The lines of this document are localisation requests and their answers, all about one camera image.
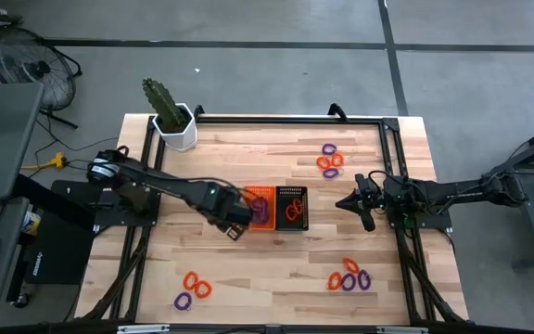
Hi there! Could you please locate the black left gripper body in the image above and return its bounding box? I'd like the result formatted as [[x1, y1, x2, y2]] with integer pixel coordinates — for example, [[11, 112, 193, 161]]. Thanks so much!
[[218, 189, 254, 227]]

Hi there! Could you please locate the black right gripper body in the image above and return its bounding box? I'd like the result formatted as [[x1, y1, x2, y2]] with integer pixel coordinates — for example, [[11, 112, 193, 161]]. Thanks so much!
[[355, 173, 387, 233]]

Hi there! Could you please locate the orange plastic basket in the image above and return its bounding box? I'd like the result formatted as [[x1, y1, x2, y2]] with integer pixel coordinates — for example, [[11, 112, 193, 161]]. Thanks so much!
[[243, 185, 277, 232]]

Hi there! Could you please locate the black plastic basket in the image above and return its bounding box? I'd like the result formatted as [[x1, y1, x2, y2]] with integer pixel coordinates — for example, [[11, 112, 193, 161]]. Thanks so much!
[[275, 186, 310, 232]]

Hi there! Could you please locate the white hexagonal plant pot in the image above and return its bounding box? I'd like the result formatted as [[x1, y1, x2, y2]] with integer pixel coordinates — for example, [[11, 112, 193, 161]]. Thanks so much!
[[152, 102, 198, 153]]

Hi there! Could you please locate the green cactus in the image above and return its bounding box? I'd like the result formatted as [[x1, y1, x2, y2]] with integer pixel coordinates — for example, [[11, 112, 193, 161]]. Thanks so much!
[[142, 77, 189, 134]]

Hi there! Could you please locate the yellow power plug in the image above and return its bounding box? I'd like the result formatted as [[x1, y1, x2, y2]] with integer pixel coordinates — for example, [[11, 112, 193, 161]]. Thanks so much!
[[20, 152, 68, 171]]

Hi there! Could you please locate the drink can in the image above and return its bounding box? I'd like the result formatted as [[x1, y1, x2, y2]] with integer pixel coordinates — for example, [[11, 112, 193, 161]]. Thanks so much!
[[20, 210, 42, 236]]

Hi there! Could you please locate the black floor fan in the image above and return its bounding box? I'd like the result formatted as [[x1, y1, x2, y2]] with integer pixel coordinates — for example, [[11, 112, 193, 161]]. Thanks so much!
[[0, 26, 83, 130]]

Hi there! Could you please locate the person's shoe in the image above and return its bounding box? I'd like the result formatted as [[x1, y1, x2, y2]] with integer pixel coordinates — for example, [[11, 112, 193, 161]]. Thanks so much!
[[0, 4, 23, 25]]

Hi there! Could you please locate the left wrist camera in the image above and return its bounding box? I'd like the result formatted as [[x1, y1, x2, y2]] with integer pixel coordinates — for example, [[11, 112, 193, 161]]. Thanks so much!
[[223, 222, 246, 242]]

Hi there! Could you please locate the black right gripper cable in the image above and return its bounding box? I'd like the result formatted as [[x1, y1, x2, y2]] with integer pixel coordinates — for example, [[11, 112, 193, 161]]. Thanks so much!
[[367, 169, 407, 186]]

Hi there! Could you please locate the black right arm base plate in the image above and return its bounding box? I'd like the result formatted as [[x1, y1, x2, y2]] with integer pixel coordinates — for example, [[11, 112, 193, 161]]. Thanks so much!
[[387, 174, 453, 231]]

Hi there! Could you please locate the black aluminium table frame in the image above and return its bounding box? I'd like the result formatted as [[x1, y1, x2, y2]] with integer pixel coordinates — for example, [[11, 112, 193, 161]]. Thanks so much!
[[75, 113, 470, 326]]

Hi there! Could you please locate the silver frame bracket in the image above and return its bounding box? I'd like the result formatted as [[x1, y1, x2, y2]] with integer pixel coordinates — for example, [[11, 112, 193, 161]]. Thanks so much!
[[117, 324, 171, 334], [376, 326, 428, 334]]

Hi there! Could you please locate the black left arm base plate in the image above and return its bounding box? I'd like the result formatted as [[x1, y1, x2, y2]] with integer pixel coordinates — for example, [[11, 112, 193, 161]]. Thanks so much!
[[51, 179, 162, 228]]

